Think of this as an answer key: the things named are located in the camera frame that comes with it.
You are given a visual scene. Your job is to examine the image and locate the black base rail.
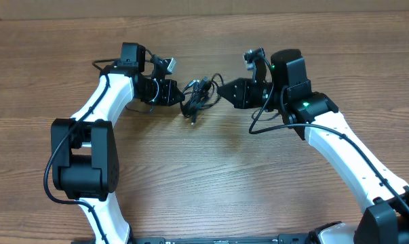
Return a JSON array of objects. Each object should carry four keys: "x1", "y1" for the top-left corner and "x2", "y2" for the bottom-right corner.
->
[{"x1": 71, "y1": 222, "x2": 373, "y2": 244}]

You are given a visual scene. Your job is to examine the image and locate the black USB-A cable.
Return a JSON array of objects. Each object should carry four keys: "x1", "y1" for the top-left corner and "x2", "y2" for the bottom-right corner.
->
[{"x1": 179, "y1": 73, "x2": 225, "y2": 119}]

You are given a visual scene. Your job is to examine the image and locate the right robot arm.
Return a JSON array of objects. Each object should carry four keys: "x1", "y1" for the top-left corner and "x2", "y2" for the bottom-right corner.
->
[{"x1": 218, "y1": 48, "x2": 409, "y2": 243}]

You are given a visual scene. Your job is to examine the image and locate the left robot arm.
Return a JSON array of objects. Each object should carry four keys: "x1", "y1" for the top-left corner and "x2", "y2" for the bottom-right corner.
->
[{"x1": 43, "y1": 43, "x2": 184, "y2": 243}]

